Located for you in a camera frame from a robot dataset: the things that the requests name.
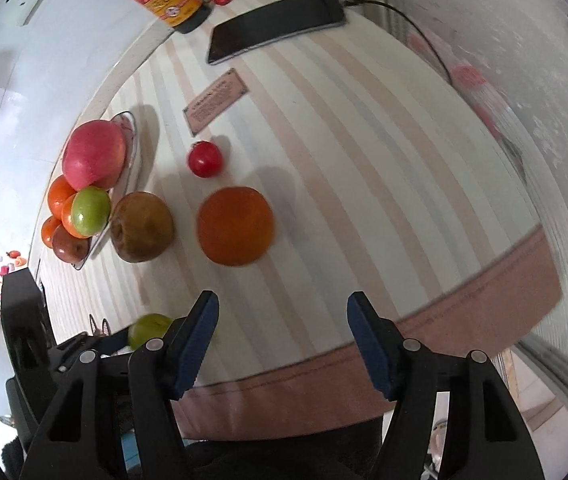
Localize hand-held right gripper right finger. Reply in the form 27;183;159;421
348;291;545;480

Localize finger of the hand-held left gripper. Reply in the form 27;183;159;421
56;332;132;371

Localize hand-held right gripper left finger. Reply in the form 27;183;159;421
21;291;219;480

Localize green apple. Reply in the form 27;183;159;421
72;186;112;236
128;313;175;352

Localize dark red apple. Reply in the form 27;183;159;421
52;225;90;263

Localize brown kiwi fruit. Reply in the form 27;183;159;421
110;191;175;264

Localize dark orange tangerine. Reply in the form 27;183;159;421
196;186;275;267

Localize large orange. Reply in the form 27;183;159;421
46;175;78;216

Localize large red apple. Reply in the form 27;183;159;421
62;119;128;192

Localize white oval floral plate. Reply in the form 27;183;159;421
71;111;138;272

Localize person's left forearm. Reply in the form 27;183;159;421
0;432;27;480

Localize person's dark trousers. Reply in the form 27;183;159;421
184;410;385;480

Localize striped cat print tablecloth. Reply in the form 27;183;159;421
34;0;565;441

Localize small red fruit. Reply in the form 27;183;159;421
187;141;225;179

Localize brown rectangular cloth label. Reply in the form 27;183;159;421
184;68;249;137

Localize frosted glass window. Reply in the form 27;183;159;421
389;0;568;411

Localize black smartphone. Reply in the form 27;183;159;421
206;0;349;66

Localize black charging cable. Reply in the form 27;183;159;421
341;0;457;88

